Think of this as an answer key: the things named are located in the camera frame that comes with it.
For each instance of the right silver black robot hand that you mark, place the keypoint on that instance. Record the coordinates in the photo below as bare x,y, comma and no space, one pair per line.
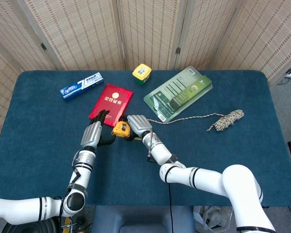
139,125

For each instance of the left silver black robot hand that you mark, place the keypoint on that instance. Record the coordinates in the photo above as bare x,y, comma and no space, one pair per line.
91,134

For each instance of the yellow tape measure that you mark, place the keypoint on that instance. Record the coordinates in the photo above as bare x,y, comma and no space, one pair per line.
121,128

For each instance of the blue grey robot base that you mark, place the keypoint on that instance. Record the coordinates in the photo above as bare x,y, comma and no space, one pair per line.
143,219

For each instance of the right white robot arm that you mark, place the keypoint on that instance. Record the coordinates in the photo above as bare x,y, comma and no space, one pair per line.
208,178

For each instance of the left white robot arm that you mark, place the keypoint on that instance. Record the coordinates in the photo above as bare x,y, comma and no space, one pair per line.
81,170

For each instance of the red certificate booklet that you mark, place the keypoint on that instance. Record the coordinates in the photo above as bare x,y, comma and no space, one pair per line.
112,99

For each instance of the green blister card package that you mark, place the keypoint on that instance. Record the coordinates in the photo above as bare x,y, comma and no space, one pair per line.
169,97

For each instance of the blue white toothpaste box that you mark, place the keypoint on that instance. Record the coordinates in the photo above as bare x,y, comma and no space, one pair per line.
81,86

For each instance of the yellow green square container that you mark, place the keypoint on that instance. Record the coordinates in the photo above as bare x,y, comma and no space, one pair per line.
141,74

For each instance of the dark blue table cloth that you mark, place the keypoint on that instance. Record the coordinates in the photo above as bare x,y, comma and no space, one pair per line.
38,145

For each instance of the woven bamboo folding screen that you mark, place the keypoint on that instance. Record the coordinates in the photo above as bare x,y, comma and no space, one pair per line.
87,31

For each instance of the black round stool seat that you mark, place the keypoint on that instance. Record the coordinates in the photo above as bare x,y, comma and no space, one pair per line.
31,228

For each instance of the clear plastic bag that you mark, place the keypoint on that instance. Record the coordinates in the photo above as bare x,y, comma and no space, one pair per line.
213,218

